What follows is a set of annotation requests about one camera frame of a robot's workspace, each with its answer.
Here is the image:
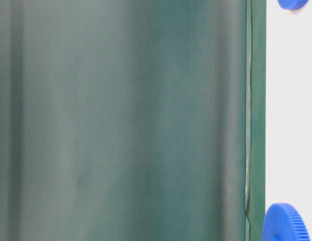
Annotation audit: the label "large blue gear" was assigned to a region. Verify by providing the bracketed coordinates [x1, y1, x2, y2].
[278, 0, 308, 11]

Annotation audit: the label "green table cloth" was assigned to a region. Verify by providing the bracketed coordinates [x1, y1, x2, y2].
[0, 1, 266, 240]

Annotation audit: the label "white rectangular board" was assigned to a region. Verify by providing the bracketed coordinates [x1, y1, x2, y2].
[266, 1, 312, 240]

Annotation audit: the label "small blue gear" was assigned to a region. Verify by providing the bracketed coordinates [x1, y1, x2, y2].
[262, 203, 310, 241]

